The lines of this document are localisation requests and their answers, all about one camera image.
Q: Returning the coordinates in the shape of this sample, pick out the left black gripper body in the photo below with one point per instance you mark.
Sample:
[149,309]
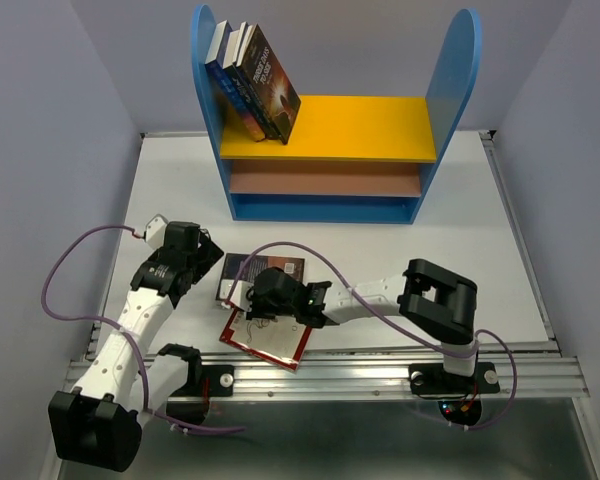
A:
[201,262]

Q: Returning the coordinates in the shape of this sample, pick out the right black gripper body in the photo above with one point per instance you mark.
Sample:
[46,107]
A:
[261,307]

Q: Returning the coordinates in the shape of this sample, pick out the red bordered cream book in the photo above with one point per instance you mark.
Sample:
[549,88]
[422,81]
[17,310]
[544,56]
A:
[280,341]

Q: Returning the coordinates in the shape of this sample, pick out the Three Days To See book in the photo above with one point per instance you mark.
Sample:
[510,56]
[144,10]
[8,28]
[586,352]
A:
[271,83]

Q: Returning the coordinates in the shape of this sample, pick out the blue Jane Eyre book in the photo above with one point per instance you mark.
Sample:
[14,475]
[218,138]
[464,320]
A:
[215,56]

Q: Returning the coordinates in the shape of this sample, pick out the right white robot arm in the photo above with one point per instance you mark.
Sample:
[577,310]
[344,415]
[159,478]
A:
[438,301]

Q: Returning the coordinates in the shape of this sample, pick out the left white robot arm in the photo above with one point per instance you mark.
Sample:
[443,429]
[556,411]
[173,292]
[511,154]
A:
[100,421]

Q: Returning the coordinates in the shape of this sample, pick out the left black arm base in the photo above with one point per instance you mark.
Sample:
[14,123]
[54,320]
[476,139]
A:
[191,403]

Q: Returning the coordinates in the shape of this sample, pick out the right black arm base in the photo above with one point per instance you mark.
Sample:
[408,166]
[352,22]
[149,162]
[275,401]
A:
[458,397]

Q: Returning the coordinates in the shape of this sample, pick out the blue and yellow bookshelf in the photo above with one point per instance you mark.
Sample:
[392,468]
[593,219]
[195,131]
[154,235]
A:
[350,159]

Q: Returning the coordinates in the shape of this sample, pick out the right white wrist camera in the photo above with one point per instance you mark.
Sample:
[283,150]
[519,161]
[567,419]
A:
[237,296]

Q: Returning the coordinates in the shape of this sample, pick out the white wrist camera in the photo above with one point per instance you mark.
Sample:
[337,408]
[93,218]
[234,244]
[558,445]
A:
[154,232]
[237,296]

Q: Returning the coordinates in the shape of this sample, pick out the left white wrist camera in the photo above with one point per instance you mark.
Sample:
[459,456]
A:
[154,232]

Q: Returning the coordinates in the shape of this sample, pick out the aluminium mounting rail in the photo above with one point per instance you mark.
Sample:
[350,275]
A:
[381,377]

